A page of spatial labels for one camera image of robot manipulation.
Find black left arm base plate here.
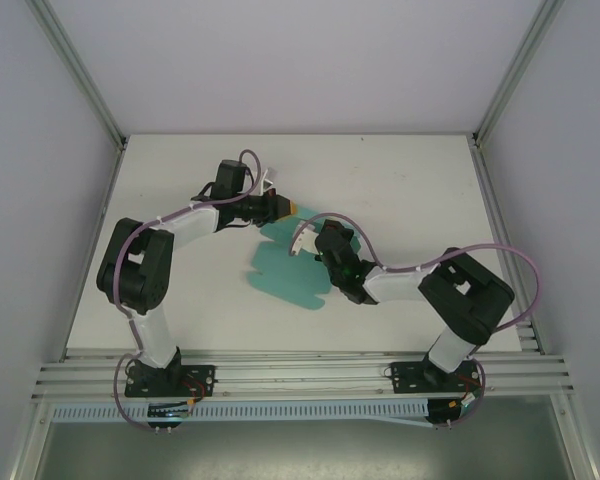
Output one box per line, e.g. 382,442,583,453
124,363,216,399

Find aluminium frame leg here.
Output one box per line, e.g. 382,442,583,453
7,399,49,480
552,394,600,480

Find teal cardboard box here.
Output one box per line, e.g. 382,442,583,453
244,202,376,312

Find white slotted cable duct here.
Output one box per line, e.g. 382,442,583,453
52,397,434,426

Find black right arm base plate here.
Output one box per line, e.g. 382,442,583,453
387,360,484,396

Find black cable bracket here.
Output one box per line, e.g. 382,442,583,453
427,397,476,431
147,402,189,435

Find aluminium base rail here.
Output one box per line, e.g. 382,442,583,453
29,348,576,401

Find aluminium table side rail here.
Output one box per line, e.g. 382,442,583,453
59,147,127,361
469,142,544,354

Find aluminium frame post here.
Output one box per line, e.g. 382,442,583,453
27,0,130,151
471,0,567,147

